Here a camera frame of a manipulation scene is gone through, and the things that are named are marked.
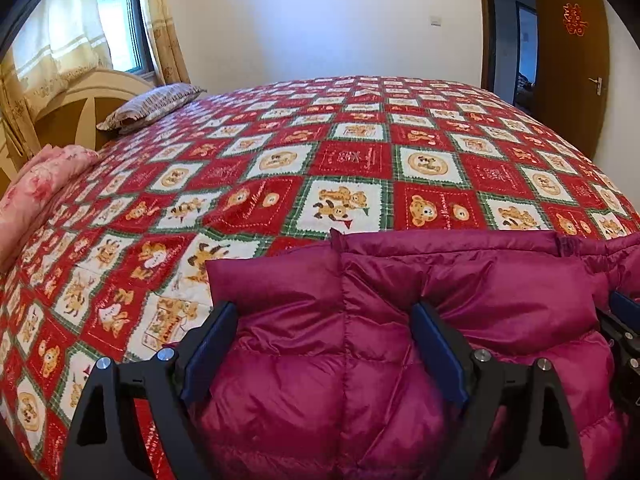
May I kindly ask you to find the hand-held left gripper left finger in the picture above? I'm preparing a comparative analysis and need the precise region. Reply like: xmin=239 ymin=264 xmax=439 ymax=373
xmin=62 ymin=301 xmax=240 ymax=480

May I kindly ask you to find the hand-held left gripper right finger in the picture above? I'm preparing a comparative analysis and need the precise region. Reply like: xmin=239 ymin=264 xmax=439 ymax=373
xmin=411 ymin=301 xmax=586 ymax=480

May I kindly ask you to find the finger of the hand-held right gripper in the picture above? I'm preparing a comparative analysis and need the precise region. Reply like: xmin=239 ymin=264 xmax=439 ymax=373
xmin=607 ymin=290 xmax=640 ymax=322

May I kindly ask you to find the purple down jacket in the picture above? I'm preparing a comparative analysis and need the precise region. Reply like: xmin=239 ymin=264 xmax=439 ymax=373
xmin=165 ymin=227 xmax=640 ymax=480

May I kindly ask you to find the red bear print bedspread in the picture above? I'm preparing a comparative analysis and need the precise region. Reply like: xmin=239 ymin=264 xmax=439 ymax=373
xmin=0 ymin=75 xmax=640 ymax=480

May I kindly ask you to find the brown wooden door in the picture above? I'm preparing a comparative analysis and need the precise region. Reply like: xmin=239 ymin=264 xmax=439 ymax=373
xmin=534 ymin=0 xmax=612 ymax=161

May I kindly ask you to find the pink folded blanket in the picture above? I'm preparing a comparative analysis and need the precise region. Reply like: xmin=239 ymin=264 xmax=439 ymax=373
xmin=0 ymin=144 xmax=99 ymax=273

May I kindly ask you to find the striped pillow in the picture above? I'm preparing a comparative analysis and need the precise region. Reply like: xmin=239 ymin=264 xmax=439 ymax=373
xmin=96 ymin=83 xmax=207 ymax=134

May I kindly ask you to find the cream wooden headboard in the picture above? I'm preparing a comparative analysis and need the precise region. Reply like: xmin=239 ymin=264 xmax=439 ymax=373
xmin=0 ymin=67 xmax=158 ymax=196

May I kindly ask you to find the red paper door decoration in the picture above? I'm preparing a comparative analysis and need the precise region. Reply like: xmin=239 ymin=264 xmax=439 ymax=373
xmin=561 ymin=2 xmax=587 ymax=36

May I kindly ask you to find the narrow beige curtain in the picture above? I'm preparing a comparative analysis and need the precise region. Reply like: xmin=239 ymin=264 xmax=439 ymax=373
xmin=137 ymin=0 xmax=192 ymax=86

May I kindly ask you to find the window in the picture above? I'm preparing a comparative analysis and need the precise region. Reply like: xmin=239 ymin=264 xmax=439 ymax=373
xmin=95 ymin=0 xmax=158 ymax=78

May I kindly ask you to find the wide beige curtain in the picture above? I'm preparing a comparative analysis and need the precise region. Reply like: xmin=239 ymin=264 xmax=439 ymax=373
xmin=0 ymin=0 xmax=113 ymax=161

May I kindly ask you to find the brown door frame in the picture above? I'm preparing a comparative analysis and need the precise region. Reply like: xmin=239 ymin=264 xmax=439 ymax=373
xmin=475 ymin=0 xmax=543 ymax=106

